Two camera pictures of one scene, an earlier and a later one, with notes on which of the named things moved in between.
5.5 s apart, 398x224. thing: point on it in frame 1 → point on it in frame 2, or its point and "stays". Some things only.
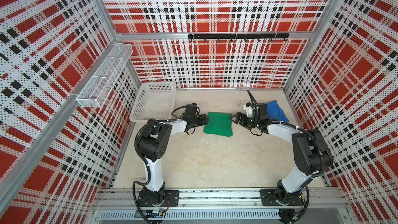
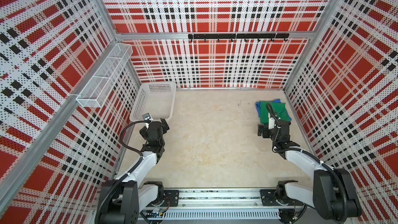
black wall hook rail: [245, 36] stays
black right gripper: [242, 122] → [265, 129]
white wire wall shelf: [96, 91] stays
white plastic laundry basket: [154, 101] stays
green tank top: [219, 124] → [279, 109]
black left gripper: [203, 120] → [143, 132]
